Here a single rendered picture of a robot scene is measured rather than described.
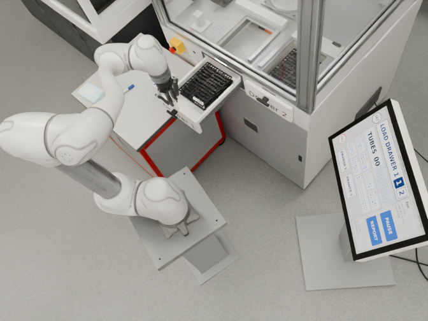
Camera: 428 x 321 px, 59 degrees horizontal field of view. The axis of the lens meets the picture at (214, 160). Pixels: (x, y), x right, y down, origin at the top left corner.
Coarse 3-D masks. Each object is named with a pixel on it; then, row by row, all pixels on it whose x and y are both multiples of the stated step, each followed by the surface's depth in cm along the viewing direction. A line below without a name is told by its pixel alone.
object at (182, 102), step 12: (204, 60) 201; (192, 72) 199; (228, 72) 199; (180, 84) 197; (240, 84) 193; (180, 96) 200; (228, 96) 191; (192, 108) 195; (216, 108) 189; (204, 120) 188
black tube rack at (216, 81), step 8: (208, 64) 198; (200, 72) 196; (208, 72) 199; (216, 72) 195; (224, 72) 194; (192, 80) 195; (200, 80) 194; (208, 80) 193; (216, 80) 193; (224, 80) 191; (232, 80) 194; (192, 88) 193; (200, 88) 192; (208, 88) 195; (216, 88) 194; (224, 88) 193; (184, 96) 195; (200, 96) 189; (208, 96) 192; (216, 96) 192; (208, 104) 190
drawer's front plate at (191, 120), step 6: (162, 96) 190; (162, 102) 195; (168, 108) 196; (174, 108) 188; (180, 108) 185; (180, 114) 187; (186, 114) 183; (186, 120) 189; (192, 120) 180; (192, 126) 188; (198, 126) 183; (198, 132) 189
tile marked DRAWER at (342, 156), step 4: (344, 148) 150; (340, 152) 152; (344, 152) 150; (340, 156) 151; (344, 156) 150; (340, 160) 151; (344, 160) 149; (348, 160) 147; (340, 164) 151; (344, 164) 149; (348, 164) 147; (340, 168) 150; (344, 168) 148; (348, 168) 146
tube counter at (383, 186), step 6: (378, 156) 135; (372, 162) 137; (378, 162) 135; (378, 168) 134; (384, 168) 132; (378, 174) 134; (384, 174) 132; (378, 180) 133; (384, 180) 131; (378, 186) 133; (384, 186) 131; (384, 192) 130; (390, 192) 128; (384, 198) 130; (390, 198) 128; (384, 204) 130
